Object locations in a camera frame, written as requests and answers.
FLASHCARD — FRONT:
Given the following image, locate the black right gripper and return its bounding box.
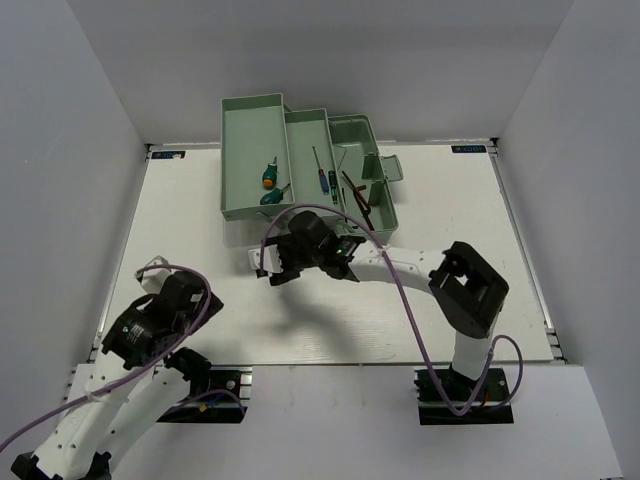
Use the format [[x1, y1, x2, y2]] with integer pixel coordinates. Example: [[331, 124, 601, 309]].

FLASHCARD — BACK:
[[262, 234, 323, 287]]

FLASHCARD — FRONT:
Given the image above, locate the stubby green screwdriver front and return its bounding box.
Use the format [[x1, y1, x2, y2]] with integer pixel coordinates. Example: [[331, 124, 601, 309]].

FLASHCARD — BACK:
[[259, 184, 291, 206]]

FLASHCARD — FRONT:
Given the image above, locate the stubby green screwdriver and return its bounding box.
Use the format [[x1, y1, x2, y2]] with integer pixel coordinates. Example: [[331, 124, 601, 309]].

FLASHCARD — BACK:
[[261, 156, 278, 190], [259, 184, 291, 206]]

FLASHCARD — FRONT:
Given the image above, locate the blue red handled screwdriver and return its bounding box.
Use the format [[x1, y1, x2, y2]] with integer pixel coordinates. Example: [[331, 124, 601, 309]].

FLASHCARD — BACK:
[[312, 146, 330, 195]]

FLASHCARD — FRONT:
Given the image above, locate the brown hex key front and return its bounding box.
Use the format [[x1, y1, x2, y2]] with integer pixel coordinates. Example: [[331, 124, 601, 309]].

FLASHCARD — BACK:
[[342, 171, 370, 209]]

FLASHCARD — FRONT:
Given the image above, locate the thin green precision screwdriver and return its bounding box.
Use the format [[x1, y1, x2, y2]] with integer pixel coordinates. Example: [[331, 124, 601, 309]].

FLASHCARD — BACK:
[[328, 170, 339, 205]]

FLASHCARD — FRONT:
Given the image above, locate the long brown hex key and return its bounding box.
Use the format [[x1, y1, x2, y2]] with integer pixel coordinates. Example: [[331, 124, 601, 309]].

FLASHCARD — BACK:
[[352, 185, 375, 231]]

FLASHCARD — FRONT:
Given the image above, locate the mint green plastic toolbox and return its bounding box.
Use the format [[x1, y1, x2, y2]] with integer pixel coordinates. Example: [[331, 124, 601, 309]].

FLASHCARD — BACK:
[[220, 93, 403, 247]]

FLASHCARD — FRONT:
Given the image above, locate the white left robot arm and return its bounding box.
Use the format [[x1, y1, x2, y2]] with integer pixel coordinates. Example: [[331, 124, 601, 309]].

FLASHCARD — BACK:
[[11, 257, 223, 479]]

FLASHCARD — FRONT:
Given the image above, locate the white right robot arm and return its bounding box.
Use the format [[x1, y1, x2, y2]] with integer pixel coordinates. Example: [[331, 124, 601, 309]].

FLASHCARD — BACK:
[[248, 210, 509, 399]]

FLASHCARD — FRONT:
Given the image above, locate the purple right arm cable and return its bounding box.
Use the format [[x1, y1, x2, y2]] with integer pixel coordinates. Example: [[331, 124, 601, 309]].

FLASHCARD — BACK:
[[262, 203, 524, 417]]

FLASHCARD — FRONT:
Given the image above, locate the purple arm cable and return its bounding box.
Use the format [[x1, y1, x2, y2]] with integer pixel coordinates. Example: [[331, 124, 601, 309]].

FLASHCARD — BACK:
[[262, 203, 524, 417], [0, 264, 247, 451]]

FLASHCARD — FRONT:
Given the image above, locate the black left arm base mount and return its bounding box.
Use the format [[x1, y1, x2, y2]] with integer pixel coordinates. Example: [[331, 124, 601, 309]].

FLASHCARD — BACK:
[[158, 367, 253, 425]]

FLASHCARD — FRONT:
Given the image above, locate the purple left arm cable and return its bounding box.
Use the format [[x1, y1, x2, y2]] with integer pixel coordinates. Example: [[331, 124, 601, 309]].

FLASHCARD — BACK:
[[0, 264, 247, 451]]

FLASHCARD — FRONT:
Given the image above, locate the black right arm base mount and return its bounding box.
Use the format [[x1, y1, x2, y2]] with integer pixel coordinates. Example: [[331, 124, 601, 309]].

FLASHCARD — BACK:
[[412, 367, 516, 427]]

